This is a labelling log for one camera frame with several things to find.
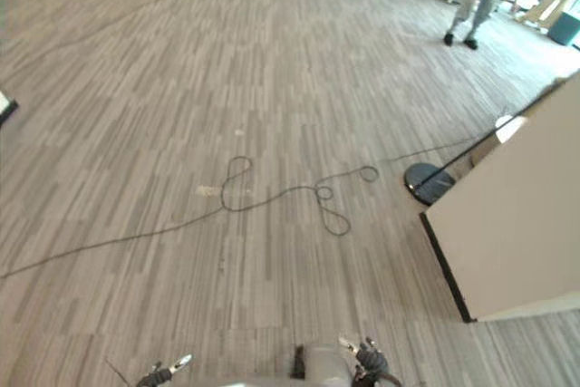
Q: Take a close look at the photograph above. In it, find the black round lamp stand base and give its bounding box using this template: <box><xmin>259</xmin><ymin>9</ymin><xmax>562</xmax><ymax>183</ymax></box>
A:
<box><xmin>403</xmin><ymin>162</ymin><xmax>456</xmax><ymax>206</ymax></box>

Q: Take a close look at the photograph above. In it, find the thin dark floor cable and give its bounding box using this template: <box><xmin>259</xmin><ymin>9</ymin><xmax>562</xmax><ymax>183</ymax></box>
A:
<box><xmin>26</xmin><ymin>0</ymin><xmax>318</xmax><ymax>62</ymax></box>

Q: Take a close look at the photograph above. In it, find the white board with black edge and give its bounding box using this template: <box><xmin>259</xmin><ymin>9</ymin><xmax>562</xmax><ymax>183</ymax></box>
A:
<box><xmin>0</xmin><ymin>89</ymin><xmax>19</xmax><ymax>125</ymax></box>

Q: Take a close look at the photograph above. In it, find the beige partition panel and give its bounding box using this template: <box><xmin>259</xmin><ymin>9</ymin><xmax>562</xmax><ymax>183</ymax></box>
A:
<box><xmin>419</xmin><ymin>70</ymin><xmax>580</xmax><ymax>324</ymax></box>

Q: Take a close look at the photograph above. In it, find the teal square stool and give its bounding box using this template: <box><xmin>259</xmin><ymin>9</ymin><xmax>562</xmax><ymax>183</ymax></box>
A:
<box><xmin>546</xmin><ymin>11</ymin><xmax>580</xmax><ymax>47</ymax></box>

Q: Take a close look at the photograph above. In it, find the silver robot body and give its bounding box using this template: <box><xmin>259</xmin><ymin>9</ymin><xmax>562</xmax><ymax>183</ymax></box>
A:
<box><xmin>217</xmin><ymin>343</ymin><xmax>363</xmax><ymax>387</ymax></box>

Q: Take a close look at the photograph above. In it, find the long black floor cable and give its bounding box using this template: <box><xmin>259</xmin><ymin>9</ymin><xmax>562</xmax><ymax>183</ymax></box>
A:
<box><xmin>0</xmin><ymin>130</ymin><xmax>490</xmax><ymax>280</ymax></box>

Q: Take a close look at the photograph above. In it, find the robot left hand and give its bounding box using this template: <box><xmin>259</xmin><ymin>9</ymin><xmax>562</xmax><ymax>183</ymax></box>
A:
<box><xmin>135</xmin><ymin>353</ymin><xmax>193</xmax><ymax>387</ymax></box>

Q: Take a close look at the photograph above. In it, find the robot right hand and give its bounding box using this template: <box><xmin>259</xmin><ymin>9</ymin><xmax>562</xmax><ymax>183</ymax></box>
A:
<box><xmin>338</xmin><ymin>336</ymin><xmax>392</xmax><ymax>378</ymax></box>

